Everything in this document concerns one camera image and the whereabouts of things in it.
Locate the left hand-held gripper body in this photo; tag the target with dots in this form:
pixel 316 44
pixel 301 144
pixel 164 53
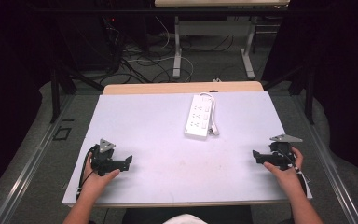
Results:
pixel 104 160

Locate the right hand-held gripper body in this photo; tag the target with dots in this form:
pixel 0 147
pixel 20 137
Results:
pixel 282 152

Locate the person's left hand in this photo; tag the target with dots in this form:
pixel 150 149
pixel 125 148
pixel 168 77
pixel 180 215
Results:
pixel 97 182

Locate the person's right hand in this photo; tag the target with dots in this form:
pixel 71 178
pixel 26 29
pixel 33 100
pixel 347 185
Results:
pixel 287 179

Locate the white table mat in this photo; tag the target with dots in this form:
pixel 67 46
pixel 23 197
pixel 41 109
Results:
pixel 167 161

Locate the black metal stand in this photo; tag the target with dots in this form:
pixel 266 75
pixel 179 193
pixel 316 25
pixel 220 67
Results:
pixel 55 93
pixel 309 93

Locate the white power strip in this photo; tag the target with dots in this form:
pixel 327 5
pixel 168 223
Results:
pixel 198 116

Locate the person's dark clothing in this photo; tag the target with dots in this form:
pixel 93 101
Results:
pixel 186 214

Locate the person's white clothing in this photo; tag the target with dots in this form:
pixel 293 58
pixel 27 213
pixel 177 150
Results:
pixel 185 219

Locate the metal floor rail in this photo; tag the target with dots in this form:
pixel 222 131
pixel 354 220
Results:
pixel 329 161
pixel 28 161

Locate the white metal desk frame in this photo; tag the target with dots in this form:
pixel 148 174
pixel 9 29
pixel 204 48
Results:
pixel 214 28

